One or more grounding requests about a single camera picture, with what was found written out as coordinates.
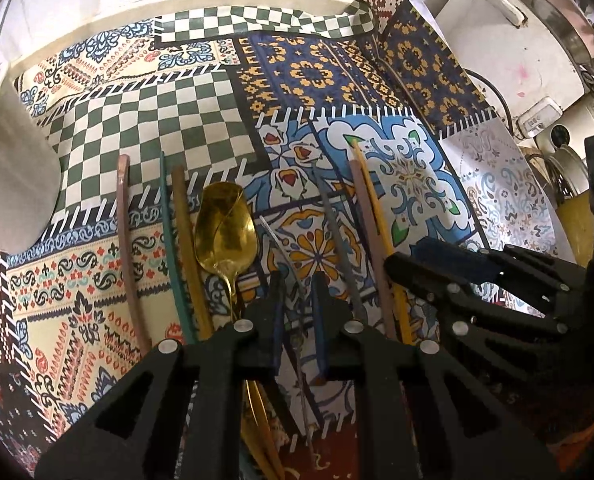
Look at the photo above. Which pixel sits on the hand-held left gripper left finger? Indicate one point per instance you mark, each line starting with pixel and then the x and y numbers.
pixel 277 312

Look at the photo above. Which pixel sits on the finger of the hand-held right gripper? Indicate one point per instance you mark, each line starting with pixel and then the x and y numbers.
pixel 457 257
pixel 417 280

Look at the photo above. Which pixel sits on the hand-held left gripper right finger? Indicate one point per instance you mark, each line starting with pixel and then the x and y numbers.
pixel 319 312

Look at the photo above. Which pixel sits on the brown chopstick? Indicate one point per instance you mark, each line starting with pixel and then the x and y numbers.
pixel 372 250

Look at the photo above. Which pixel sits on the yellow chopstick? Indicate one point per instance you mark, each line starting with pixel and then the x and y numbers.
pixel 383 232

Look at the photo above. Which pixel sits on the silver fork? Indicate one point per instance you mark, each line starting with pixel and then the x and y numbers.
pixel 282 250

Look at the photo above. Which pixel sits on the grey chopstick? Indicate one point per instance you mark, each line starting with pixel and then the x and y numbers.
pixel 339 245

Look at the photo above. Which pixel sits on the gold spoon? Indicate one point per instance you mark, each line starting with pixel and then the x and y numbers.
pixel 224 230

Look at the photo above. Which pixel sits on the tan chopstick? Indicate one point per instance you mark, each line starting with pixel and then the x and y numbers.
pixel 187 240

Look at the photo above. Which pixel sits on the teal chopstick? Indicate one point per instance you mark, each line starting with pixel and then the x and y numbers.
pixel 169 240

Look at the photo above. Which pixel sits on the mauve chopstick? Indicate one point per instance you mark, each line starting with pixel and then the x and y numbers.
pixel 127 240

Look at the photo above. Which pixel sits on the white ceramic cup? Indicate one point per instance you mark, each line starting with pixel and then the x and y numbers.
pixel 12 185

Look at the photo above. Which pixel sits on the yellow wooden board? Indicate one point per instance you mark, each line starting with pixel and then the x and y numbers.
pixel 574 230

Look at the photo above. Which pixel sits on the white round appliance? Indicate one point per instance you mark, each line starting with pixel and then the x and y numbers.
pixel 577 120

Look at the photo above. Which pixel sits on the steel pot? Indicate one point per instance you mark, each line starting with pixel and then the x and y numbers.
pixel 567 25

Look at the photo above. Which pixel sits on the white box appliance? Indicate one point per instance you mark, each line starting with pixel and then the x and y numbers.
pixel 502 50

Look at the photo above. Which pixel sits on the patchwork patterned table mat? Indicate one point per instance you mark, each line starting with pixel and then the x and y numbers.
pixel 177 110

